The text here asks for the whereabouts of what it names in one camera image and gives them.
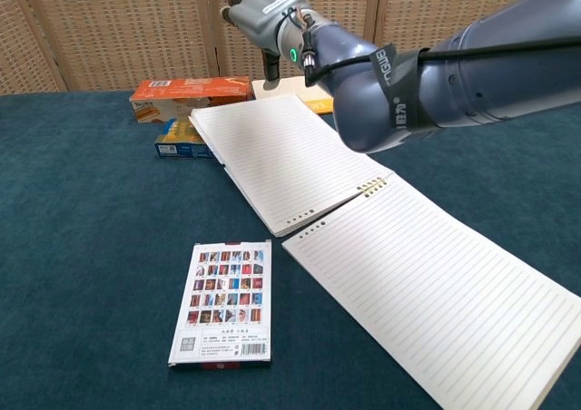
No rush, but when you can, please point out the white yellow Lexicon book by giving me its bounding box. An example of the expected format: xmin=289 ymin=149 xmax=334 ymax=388
xmin=251 ymin=75 xmax=335 ymax=115

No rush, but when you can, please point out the white box with picture grid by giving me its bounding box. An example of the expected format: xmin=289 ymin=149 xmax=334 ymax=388
xmin=167 ymin=239 xmax=273 ymax=369

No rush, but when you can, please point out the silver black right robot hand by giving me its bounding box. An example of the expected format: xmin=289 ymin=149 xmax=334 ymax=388
xmin=221 ymin=0 xmax=303 ymax=83

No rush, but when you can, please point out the dark teal table cloth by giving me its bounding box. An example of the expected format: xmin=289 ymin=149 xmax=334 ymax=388
xmin=0 ymin=79 xmax=581 ymax=410

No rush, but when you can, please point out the long orange snack box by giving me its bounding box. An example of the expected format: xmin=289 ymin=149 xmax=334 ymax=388
xmin=129 ymin=75 xmax=255 ymax=124

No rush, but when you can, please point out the spiral lined notebook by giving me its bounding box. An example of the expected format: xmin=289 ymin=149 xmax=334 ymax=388
xmin=188 ymin=94 xmax=581 ymax=410

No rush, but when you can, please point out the blue orange illustrated box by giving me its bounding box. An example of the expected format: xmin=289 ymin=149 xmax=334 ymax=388
xmin=153 ymin=117 xmax=220 ymax=161

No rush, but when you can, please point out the black printed arm strap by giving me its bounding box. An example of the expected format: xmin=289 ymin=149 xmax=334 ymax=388
xmin=368 ymin=43 xmax=440 ymax=133

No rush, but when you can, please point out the woven bamboo folding screen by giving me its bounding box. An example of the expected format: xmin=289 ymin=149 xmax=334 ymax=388
xmin=0 ymin=0 xmax=581 ymax=96

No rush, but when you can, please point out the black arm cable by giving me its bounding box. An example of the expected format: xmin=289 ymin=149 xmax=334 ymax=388
xmin=301 ymin=17 xmax=581 ymax=89

